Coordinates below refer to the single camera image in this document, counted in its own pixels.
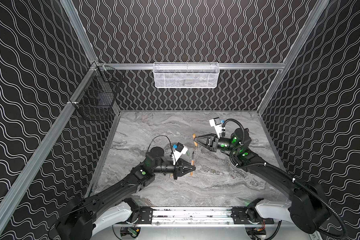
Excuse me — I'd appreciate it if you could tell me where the orange pen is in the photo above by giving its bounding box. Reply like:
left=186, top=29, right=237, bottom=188
left=190, top=151, right=195, bottom=176

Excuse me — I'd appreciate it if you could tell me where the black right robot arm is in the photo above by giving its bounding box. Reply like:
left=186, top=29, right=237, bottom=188
left=193, top=128, right=334, bottom=234

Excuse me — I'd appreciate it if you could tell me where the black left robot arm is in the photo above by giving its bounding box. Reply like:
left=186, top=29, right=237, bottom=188
left=48, top=147, right=196, bottom=240

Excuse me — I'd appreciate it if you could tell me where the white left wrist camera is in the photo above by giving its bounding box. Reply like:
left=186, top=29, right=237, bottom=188
left=171, top=143, right=188, bottom=165

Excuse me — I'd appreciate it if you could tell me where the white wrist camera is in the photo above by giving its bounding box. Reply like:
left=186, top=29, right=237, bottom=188
left=209, top=118, right=226, bottom=138
left=171, top=143, right=188, bottom=165

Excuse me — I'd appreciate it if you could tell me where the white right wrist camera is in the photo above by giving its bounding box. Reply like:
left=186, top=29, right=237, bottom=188
left=209, top=118, right=226, bottom=138

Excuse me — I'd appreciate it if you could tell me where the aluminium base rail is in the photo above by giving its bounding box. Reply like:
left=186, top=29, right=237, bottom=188
left=71, top=205, right=316, bottom=228

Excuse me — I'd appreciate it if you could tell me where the white wire mesh basket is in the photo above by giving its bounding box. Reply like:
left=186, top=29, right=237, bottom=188
left=153, top=62, right=220, bottom=89

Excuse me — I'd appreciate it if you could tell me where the black wire mesh basket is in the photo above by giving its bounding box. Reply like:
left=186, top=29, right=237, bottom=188
left=73, top=63, right=125, bottom=122

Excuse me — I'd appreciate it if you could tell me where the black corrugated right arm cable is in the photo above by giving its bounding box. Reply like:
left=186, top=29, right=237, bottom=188
left=221, top=118, right=349, bottom=240

